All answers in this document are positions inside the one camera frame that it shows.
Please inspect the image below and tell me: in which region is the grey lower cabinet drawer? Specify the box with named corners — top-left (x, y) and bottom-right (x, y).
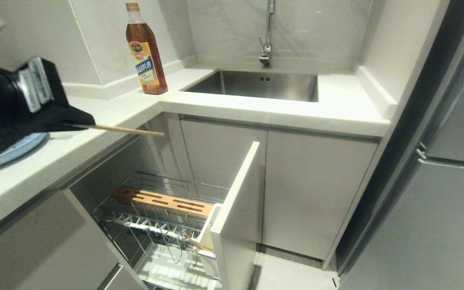
top-left (0, 189), bottom-right (149, 290)

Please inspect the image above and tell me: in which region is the chrome faucet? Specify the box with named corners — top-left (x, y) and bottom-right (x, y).
top-left (259, 0), bottom-right (276, 68)

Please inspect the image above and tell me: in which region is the white cabinet door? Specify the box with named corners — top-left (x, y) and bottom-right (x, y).
top-left (179, 118), bottom-right (267, 244)
top-left (262, 130), bottom-right (379, 261)

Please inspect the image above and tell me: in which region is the wooden slotted knife holder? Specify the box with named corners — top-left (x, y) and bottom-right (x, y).
top-left (114, 186), bottom-right (215, 218)

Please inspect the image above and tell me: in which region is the wire pull-out dish rack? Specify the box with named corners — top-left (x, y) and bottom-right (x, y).
top-left (93, 171), bottom-right (231, 290)

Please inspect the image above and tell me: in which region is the brown oil bottle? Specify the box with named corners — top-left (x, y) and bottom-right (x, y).
top-left (125, 2), bottom-right (168, 95)

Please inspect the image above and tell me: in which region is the pale blue round plate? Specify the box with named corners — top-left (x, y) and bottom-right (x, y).
top-left (0, 132), bottom-right (50, 174)

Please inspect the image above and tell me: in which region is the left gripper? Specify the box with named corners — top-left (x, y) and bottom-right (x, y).
top-left (0, 103), bottom-right (96, 158)

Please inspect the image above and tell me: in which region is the stainless steel sink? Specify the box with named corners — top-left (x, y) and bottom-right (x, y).
top-left (183, 70), bottom-right (319, 103)

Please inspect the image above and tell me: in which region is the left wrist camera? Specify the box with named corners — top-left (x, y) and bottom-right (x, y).
top-left (16, 57), bottom-right (70, 114)

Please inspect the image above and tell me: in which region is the white utensil holder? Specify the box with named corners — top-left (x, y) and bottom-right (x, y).
top-left (197, 203), bottom-right (223, 279)

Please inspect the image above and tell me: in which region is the white pull-out drawer front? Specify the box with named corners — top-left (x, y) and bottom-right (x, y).
top-left (210, 141), bottom-right (267, 290)

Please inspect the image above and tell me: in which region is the white drip tray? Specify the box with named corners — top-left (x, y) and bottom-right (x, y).
top-left (135, 244), bottom-right (222, 290)

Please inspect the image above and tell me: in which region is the wooden chopstick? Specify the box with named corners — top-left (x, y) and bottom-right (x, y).
top-left (181, 233), bottom-right (213, 253)
top-left (71, 124), bottom-right (165, 136)

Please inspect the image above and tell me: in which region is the grey refrigerator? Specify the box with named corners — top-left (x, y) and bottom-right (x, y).
top-left (336, 0), bottom-right (464, 290)

